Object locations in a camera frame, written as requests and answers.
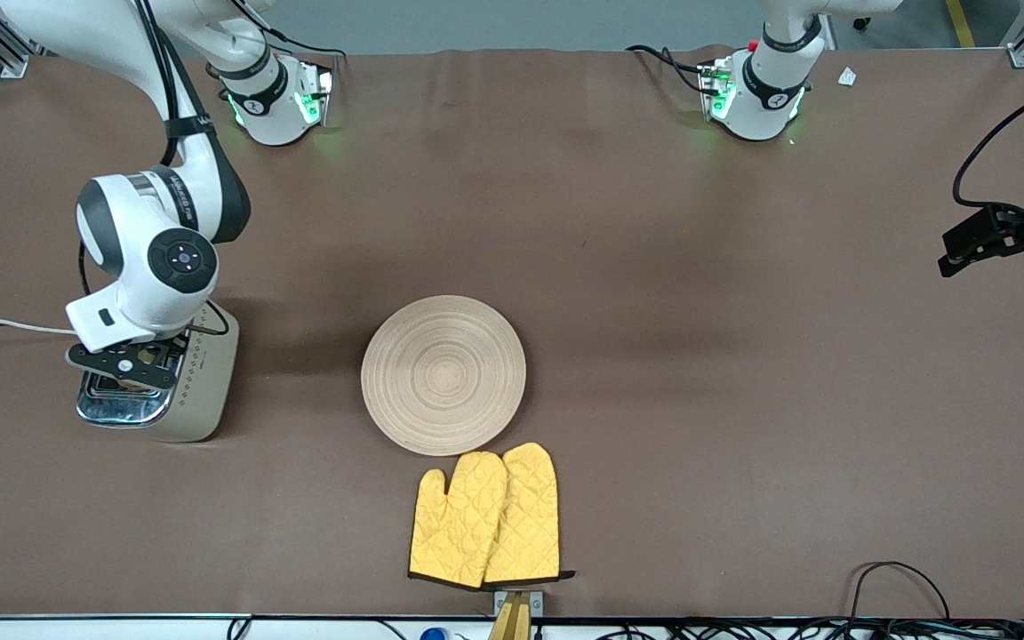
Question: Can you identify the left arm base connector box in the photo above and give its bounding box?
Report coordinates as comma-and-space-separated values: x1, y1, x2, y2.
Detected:
698, 55, 737, 122

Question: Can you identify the white toaster power cord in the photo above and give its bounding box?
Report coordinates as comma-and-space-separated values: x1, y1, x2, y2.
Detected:
0, 318, 77, 337

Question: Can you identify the round wooden plate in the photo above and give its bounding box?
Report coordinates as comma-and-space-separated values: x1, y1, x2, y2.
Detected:
361, 295, 528, 457

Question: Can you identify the black base cable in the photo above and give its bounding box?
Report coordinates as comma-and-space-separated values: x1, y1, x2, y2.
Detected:
236, 0, 346, 90
626, 44, 713, 94

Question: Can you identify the looped thin black cable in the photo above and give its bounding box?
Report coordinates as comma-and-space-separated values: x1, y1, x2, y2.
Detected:
848, 561, 951, 620

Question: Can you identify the beige and chrome toaster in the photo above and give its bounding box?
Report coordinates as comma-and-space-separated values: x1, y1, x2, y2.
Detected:
76, 302, 240, 444

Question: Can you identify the yellow quilted oven mitt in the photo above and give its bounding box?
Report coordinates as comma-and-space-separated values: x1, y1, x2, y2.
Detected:
409, 451, 508, 589
484, 442, 577, 585

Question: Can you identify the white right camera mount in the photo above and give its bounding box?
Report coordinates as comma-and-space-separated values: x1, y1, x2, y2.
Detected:
66, 293, 132, 354

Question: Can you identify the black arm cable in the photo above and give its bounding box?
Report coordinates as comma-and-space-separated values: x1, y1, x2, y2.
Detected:
76, 0, 230, 339
954, 71, 1024, 219

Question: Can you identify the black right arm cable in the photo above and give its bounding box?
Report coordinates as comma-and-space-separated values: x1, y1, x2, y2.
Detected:
76, 0, 230, 339

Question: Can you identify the black cable bundle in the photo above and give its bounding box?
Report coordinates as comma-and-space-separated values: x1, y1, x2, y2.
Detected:
601, 618, 1024, 640

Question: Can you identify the small metal bracket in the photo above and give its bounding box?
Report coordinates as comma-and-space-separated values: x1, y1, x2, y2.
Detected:
494, 590, 545, 617

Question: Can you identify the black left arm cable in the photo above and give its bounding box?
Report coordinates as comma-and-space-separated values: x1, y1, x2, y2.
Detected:
954, 71, 1024, 219

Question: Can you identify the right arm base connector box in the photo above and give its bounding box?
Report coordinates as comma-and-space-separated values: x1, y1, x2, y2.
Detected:
294, 60, 335, 127

